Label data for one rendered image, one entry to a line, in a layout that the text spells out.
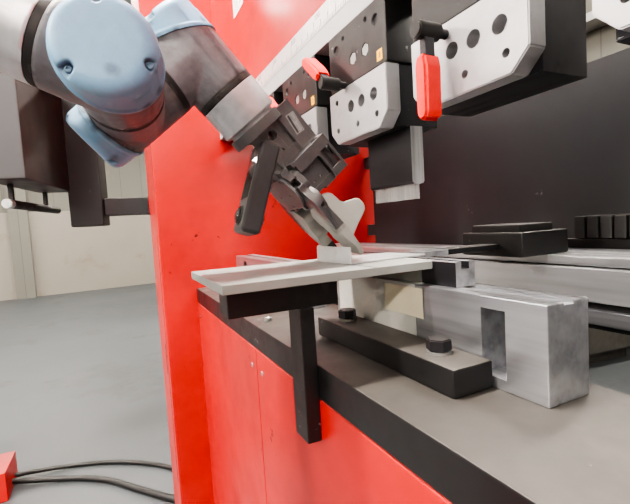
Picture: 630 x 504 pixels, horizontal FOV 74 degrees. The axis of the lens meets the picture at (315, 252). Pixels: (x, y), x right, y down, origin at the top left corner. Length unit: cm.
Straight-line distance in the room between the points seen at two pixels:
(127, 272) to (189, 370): 814
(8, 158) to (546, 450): 147
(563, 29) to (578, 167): 58
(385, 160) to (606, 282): 34
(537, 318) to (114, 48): 41
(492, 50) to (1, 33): 39
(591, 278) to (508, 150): 51
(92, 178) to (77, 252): 758
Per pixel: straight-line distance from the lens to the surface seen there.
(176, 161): 137
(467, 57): 47
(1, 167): 154
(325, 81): 64
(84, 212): 189
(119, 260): 948
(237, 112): 51
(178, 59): 51
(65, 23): 36
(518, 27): 44
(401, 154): 59
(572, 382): 47
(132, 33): 36
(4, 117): 156
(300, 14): 85
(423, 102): 45
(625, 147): 98
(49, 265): 946
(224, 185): 139
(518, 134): 112
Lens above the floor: 105
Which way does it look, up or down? 4 degrees down
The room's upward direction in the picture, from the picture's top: 3 degrees counter-clockwise
